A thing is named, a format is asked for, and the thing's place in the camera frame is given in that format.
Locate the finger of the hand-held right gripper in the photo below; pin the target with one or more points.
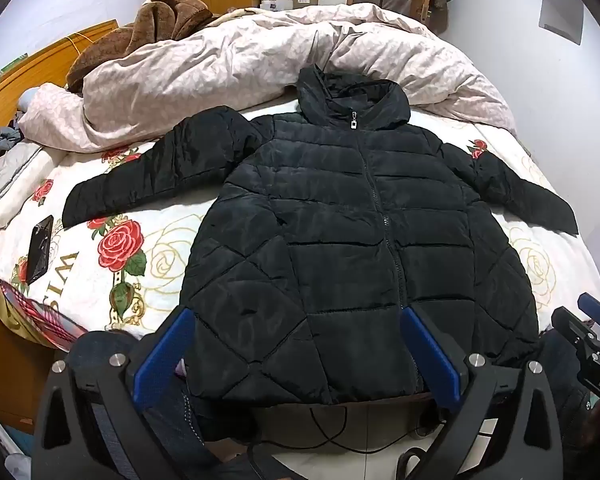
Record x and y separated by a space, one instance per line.
591 305
580 330

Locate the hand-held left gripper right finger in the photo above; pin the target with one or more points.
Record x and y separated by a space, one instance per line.
430 360

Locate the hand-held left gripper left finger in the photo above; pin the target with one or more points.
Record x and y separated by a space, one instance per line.
164 357

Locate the black puffer jacket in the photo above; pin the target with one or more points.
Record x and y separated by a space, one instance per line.
340 240

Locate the rose print bedsheet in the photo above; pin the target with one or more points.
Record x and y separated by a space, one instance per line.
130 260

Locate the black smartphone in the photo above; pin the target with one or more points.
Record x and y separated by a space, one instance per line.
40 249

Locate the grey white pillow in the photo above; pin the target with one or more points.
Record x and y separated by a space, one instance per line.
15 180

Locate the blue grey cloth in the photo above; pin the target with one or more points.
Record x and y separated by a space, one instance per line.
6 139

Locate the beige crumpled duvet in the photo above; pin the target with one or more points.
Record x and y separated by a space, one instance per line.
260 55

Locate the wooden headboard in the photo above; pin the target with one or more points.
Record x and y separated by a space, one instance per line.
40 65

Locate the brown fleece blanket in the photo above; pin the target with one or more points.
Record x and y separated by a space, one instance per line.
150 25

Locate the wooden bed frame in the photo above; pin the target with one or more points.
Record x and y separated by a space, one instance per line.
15 360

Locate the grey wall panel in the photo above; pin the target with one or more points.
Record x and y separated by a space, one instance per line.
560 15

